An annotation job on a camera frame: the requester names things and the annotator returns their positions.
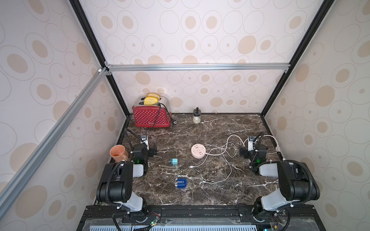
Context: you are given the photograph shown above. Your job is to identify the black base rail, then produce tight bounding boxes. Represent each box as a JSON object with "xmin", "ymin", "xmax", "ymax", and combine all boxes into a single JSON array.
[{"xmin": 77, "ymin": 204, "xmax": 326, "ymax": 231}]

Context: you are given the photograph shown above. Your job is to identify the left slanted aluminium frame bar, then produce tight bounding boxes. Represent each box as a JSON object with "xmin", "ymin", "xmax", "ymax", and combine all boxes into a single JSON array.
[{"xmin": 1, "ymin": 67, "xmax": 108, "ymax": 218}]

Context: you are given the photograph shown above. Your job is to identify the front yellow toast slice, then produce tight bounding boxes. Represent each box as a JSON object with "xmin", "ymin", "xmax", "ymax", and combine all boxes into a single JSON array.
[{"xmin": 144, "ymin": 96, "xmax": 159, "ymax": 105}]

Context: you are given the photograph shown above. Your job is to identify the black toaster power cord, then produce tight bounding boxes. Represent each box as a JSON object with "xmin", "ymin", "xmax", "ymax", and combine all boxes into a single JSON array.
[{"xmin": 151, "ymin": 102, "xmax": 178, "ymax": 128}]

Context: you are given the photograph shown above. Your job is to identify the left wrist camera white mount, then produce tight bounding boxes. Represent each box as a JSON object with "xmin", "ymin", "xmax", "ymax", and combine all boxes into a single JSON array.
[{"xmin": 141, "ymin": 134, "xmax": 149, "ymax": 150}]

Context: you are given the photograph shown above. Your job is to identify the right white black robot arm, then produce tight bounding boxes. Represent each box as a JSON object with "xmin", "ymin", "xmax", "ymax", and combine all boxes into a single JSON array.
[{"xmin": 240, "ymin": 145, "xmax": 320, "ymax": 222}]

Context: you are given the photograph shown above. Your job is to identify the round pink power strip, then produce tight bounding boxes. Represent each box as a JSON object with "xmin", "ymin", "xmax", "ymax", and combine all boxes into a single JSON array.
[{"xmin": 191, "ymin": 144, "xmax": 206, "ymax": 159}]

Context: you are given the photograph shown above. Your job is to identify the yellow toast slice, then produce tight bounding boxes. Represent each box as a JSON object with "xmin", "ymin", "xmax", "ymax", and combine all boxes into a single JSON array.
[
  {"xmin": 147, "ymin": 92, "xmax": 161, "ymax": 101},
  {"xmin": 144, "ymin": 96, "xmax": 159, "ymax": 105}
]

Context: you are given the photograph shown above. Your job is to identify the white USB charging cable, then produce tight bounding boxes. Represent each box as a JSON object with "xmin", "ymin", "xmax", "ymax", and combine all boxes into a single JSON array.
[{"xmin": 189, "ymin": 145, "xmax": 234, "ymax": 185}]

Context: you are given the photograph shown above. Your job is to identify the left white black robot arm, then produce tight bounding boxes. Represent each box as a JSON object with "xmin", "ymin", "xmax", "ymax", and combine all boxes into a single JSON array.
[{"xmin": 96, "ymin": 143, "xmax": 158, "ymax": 215}]

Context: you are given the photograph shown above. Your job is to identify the small glass bottle black cap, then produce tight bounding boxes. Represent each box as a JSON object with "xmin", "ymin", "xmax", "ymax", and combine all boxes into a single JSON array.
[{"xmin": 192, "ymin": 107, "xmax": 201, "ymax": 124}]

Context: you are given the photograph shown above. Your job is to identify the horizontal aluminium frame bar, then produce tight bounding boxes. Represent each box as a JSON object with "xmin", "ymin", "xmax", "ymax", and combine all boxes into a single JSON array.
[{"xmin": 100, "ymin": 63, "xmax": 291, "ymax": 72}]

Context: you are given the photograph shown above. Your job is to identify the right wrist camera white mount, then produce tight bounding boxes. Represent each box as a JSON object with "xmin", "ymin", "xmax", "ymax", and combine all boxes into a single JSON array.
[{"xmin": 247, "ymin": 136, "xmax": 256, "ymax": 151}]

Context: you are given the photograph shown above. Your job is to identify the orange plastic cup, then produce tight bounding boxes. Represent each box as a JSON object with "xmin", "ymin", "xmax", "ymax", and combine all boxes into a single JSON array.
[{"xmin": 109, "ymin": 144, "xmax": 129, "ymax": 162}]

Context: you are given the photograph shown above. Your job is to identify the red polka dot toaster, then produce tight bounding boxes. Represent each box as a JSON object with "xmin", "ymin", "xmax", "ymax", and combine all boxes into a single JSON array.
[{"xmin": 133, "ymin": 105, "xmax": 171, "ymax": 128}]

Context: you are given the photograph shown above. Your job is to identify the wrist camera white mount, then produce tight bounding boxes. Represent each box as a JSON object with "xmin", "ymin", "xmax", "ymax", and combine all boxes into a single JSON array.
[
  {"xmin": 141, "ymin": 134, "xmax": 149, "ymax": 150},
  {"xmin": 247, "ymin": 136, "xmax": 256, "ymax": 151}
]

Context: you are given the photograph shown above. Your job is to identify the teal USB wall charger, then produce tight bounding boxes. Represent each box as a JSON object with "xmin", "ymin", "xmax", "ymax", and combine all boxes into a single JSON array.
[{"xmin": 170, "ymin": 158, "xmax": 178, "ymax": 166}]

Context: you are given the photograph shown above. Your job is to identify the back yellow toast slice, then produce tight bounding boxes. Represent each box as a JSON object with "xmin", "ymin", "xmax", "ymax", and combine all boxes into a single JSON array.
[{"xmin": 147, "ymin": 92, "xmax": 161, "ymax": 101}]

